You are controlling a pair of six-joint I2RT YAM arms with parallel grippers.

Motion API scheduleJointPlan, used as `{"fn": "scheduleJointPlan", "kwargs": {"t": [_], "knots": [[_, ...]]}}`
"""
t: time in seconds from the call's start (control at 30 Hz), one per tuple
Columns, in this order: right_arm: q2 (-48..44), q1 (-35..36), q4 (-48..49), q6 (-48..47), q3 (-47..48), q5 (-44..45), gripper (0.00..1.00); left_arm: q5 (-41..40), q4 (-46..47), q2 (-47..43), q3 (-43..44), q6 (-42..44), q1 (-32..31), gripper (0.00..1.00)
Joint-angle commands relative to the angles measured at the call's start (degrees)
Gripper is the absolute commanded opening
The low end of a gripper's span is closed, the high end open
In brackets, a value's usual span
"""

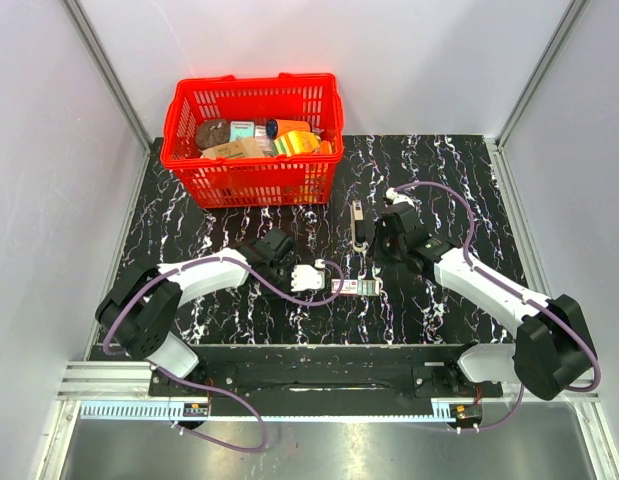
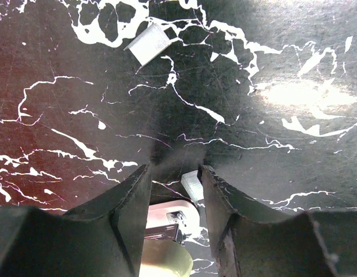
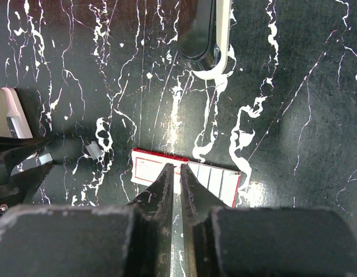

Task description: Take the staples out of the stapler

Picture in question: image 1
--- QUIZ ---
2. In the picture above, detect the red white staple box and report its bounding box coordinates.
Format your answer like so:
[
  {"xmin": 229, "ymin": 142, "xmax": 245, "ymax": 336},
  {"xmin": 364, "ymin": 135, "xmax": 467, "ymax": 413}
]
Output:
[{"xmin": 331, "ymin": 279, "xmax": 382, "ymax": 297}]

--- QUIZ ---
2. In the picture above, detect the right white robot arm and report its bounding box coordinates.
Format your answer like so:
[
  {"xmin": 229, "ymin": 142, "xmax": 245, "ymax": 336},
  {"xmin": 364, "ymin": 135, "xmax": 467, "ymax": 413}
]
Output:
[{"xmin": 372, "ymin": 203, "xmax": 600, "ymax": 400}]

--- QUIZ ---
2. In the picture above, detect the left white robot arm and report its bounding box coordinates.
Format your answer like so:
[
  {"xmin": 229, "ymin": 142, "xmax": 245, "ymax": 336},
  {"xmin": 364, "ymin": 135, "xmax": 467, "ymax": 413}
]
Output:
[{"xmin": 95, "ymin": 228, "xmax": 296, "ymax": 396}]

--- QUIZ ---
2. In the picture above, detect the red plastic basket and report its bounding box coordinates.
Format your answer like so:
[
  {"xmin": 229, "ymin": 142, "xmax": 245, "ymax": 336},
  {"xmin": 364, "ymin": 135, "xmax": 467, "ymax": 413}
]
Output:
[{"xmin": 160, "ymin": 73, "xmax": 344, "ymax": 208}]

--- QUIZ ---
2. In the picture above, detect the brown cardboard box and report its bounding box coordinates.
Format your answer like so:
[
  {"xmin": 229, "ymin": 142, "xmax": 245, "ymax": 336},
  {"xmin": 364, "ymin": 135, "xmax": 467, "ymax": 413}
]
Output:
[{"xmin": 202, "ymin": 137, "xmax": 264, "ymax": 159}]

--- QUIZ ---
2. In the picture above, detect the yellow green box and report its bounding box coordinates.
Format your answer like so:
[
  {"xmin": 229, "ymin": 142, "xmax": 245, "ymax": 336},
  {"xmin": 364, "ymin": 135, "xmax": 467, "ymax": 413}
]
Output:
[{"xmin": 273, "ymin": 130, "xmax": 321, "ymax": 157}]

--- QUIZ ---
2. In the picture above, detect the orange round item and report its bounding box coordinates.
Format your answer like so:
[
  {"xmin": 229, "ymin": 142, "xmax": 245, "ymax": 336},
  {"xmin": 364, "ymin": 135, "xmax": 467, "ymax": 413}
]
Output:
[{"xmin": 318, "ymin": 140, "xmax": 333, "ymax": 155}]

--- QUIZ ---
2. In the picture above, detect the orange cylinder can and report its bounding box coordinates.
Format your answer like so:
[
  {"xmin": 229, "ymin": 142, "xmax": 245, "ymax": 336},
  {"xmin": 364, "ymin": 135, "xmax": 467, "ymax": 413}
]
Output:
[{"xmin": 265, "ymin": 119, "xmax": 312, "ymax": 140}]

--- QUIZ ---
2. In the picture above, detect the teal small box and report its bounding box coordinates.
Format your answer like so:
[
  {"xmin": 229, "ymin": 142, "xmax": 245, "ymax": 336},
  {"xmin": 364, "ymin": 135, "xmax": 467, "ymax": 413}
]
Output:
[{"xmin": 230, "ymin": 121, "xmax": 256, "ymax": 142}]

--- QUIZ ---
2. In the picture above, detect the brown round cookie pack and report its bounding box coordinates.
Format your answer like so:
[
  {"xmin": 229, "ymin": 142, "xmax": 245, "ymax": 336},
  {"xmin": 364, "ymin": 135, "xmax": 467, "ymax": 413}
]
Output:
[{"xmin": 194, "ymin": 119, "xmax": 230, "ymax": 151}]

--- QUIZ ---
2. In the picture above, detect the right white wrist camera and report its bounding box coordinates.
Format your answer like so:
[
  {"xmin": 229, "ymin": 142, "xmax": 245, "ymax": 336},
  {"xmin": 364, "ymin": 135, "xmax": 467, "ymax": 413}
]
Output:
[{"xmin": 384, "ymin": 188, "xmax": 415, "ymax": 208}]

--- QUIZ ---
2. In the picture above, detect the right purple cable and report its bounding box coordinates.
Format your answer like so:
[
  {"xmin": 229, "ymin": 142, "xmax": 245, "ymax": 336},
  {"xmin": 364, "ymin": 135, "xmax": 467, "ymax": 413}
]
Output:
[{"xmin": 393, "ymin": 180, "xmax": 600, "ymax": 434}]

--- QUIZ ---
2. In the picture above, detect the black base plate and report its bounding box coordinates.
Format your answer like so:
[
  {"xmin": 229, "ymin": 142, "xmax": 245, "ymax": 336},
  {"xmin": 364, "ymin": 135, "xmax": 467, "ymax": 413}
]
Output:
[{"xmin": 147, "ymin": 344, "xmax": 503, "ymax": 416}]

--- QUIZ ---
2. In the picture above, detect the aluminium rail frame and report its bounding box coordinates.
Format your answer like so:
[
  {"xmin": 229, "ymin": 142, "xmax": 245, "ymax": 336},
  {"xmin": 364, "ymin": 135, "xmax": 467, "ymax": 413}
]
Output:
[{"xmin": 56, "ymin": 362, "xmax": 603, "ymax": 421}]

